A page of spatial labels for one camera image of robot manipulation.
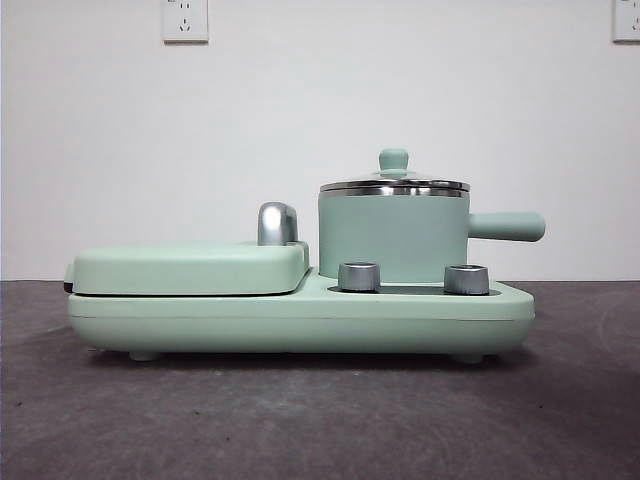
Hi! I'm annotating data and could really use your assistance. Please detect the glass lid with green knob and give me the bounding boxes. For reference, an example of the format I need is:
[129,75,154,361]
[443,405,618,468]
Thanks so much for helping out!
[319,147,471,194]

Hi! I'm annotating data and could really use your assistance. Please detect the mint green pot with handle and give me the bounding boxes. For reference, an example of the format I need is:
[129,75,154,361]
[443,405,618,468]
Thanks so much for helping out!
[317,183,547,282]

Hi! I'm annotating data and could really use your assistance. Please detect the mint green breakfast maker base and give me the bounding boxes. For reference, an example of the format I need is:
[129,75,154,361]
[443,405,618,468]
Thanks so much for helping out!
[66,267,536,364]

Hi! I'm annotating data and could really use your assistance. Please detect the mint green grill cover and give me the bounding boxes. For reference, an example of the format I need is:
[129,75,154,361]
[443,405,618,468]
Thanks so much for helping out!
[62,239,311,297]

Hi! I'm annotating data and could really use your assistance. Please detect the white wall socket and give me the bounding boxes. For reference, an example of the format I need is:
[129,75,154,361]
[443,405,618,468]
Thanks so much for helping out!
[160,0,209,45]
[612,0,640,44]

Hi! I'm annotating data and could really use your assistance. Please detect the silver grill cover handle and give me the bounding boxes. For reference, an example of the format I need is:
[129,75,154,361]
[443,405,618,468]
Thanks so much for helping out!
[256,201,300,247]

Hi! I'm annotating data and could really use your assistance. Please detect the silver control knob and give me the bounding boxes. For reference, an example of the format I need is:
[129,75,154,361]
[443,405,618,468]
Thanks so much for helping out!
[443,263,490,295]
[337,260,381,292]

